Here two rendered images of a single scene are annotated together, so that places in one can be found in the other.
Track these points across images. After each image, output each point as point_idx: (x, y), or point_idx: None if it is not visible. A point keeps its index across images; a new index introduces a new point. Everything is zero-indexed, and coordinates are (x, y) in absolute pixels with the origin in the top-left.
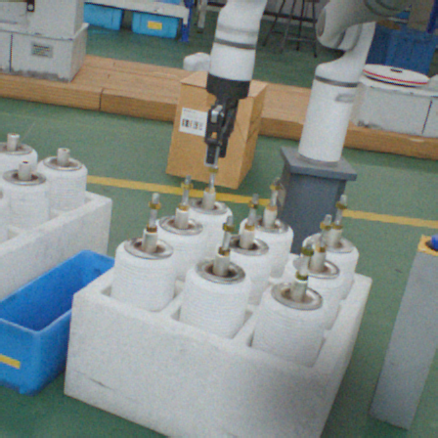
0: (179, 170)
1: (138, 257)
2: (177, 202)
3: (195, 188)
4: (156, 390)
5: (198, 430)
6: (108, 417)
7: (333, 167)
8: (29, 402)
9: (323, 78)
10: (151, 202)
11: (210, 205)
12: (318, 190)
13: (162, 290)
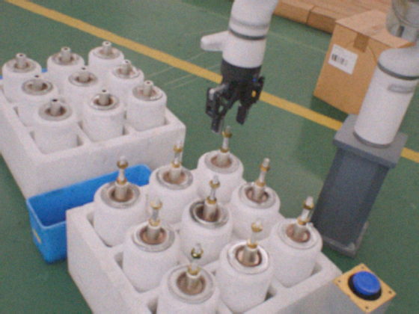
0: (323, 95)
1: (102, 201)
2: (298, 125)
3: (327, 114)
4: (99, 301)
5: None
6: (80, 301)
7: (378, 149)
8: (43, 268)
9: (380, 65)
10: (117, 162)
11: (221, 162)
12: (358, 166)
13: (119, 231)
